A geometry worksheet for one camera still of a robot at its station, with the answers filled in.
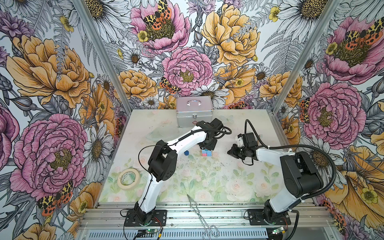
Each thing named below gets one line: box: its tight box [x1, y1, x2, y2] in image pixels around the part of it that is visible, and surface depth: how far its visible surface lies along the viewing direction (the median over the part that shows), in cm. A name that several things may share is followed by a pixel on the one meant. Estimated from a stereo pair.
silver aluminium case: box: [176, 96, 213, 128], surface depth 107 cm
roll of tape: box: [117, 168, 141, 190], surface depth 84 cm
